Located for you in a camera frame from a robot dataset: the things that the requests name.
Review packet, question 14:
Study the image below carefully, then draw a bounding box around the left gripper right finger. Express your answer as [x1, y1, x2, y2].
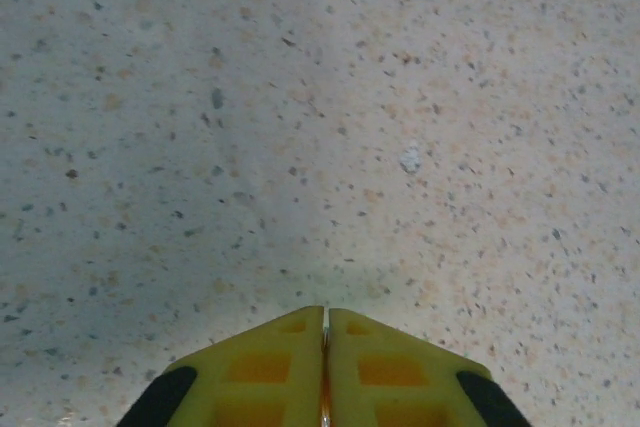
[327, 307, 532, 427]

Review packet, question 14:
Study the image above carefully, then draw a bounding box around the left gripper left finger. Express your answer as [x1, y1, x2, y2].
[115, 305, 326, 427]

